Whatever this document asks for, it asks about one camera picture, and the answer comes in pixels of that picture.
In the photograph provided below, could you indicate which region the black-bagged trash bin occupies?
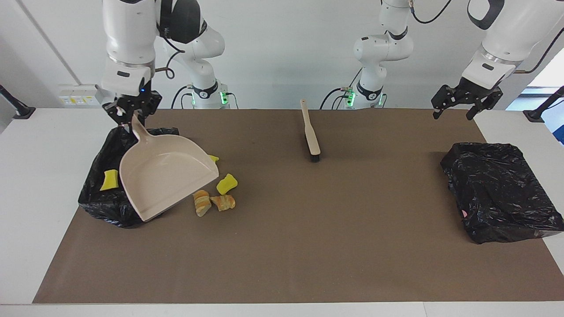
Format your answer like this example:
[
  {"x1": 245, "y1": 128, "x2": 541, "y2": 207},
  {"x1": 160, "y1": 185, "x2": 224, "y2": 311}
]
[{"x1": 78, "y1": 125, "x2": 187, "y2": 229}]

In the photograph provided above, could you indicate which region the beige brush with black bristles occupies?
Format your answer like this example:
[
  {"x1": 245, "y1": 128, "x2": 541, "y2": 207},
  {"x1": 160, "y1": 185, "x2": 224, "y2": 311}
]
[{"x1": 300, "y1": 99, "x2": 321, "y2": 162}]

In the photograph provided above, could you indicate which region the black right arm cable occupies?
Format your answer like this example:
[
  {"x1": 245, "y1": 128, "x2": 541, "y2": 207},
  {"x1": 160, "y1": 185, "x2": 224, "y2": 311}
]
[{"x1": 154, "y1": 26, "x2": 186, "y2": 80}]

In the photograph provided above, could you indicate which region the black right base cable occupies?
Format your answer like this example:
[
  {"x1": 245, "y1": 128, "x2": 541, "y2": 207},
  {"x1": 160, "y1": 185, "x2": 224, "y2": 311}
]
[{"x1": 171, "y1": 86, "x2": 191, "y2": 109}]

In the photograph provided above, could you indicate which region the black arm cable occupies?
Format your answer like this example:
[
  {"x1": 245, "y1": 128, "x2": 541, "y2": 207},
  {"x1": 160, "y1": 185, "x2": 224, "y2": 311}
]
[
  {"x1": 154, "y1": 26, "x2": 186, "y2": 80},
  {"x1": 408, "y1": 0, "x2": 564, "y2": 75}
]

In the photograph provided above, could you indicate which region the brown table mat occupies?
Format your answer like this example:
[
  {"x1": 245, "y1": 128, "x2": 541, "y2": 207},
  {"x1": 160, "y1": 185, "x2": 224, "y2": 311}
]
[{"x1": 33, "y1": 109, "x2": 564, "y2": 304}]

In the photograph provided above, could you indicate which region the white wall conduit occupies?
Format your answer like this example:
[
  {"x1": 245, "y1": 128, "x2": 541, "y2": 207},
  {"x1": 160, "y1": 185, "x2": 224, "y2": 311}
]
[{"x1": 17, "y1": 0, "x2": 83, "y2": 86}]

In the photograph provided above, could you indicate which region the black base cable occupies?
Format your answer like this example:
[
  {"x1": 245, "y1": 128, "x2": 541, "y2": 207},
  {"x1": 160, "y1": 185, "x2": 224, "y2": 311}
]
[
  {"x1": 171, "y1": 86, "x2": 191, "y2": 109},
  {"x1": 319, "y1": 87, "x2": 353, "y2": 110}
]

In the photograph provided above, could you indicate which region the white wall socket box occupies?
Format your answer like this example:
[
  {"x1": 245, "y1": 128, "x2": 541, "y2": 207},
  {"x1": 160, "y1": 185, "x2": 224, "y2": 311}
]
[{"x1": 58, "y1": 84, "x2": 104, "y2": 107}]

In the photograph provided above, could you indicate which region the yellow sponge chunk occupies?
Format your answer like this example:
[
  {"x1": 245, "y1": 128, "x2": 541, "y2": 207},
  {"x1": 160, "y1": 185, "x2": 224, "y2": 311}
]
[
  {"x1": 100, "y1": 169, "x2": 119, "y2": 192},
  {"x1": 216, "y1": 173, "x2": 238, "y2": 196}
]

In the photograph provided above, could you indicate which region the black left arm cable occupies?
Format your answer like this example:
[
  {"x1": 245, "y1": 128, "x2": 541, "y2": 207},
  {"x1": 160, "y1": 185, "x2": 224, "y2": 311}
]
[{"x1": 408, "y1": 0, "x2": 564, "y2": 75}]

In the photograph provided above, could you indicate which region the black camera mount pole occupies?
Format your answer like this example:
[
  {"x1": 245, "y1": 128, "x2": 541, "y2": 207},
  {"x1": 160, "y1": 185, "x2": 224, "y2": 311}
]
[
  {"x1": 0, "y1": 85, "x2": 36, "y2": 120},
  {"x1": 523, "y1": 86, "x2": 564, "y2": 123}
]

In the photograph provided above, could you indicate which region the black-bagged bin with pink spot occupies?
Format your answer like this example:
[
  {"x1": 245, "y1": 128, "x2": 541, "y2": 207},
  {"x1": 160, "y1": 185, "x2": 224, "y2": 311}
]
[{"x1": 440, "y1": 142, "x2": 564, "y2": 245}]

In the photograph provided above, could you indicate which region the orange striped croissant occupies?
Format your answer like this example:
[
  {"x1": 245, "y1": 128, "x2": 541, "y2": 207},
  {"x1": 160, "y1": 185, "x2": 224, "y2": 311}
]
[
  {"x1": 193, "y1": 190, "x2": 212, "y2": 217},
  {"x1": 210, "y1": 195, "x2": 236, "y2": 212}
]

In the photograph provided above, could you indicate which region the beige plastic dustpan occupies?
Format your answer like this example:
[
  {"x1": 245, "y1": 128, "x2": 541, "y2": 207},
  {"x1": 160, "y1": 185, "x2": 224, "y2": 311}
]
[{"x1": 119, "y1": 110, "x2": 220, "y2": 222}]

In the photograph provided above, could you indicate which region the black left base cable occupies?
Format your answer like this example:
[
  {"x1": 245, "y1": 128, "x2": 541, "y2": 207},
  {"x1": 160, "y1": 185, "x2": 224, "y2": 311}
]
[{"x1": 319, "y1": 87, "x2": 353, "y2": 110}]

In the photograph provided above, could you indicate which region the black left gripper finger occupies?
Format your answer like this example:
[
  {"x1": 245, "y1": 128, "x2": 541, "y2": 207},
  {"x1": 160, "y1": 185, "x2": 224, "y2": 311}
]
[
  {"x1": 466, "y1": 102, "x2": 489, "y2": 121},
  {"x1": 432, "y1": 86, "x2": 452, "y2": 120}
]

